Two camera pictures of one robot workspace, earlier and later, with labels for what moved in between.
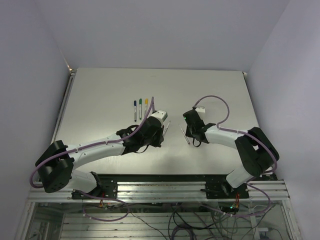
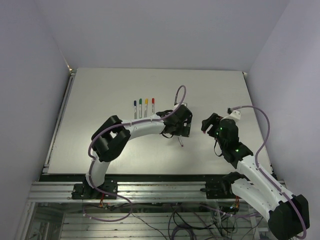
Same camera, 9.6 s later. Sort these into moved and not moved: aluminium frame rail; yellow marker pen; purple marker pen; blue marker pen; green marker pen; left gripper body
Moved: left gripper body; purple marker pen
Not moved: aluminium frame rail; blue marker pen; yellow marker pen; green marker pen
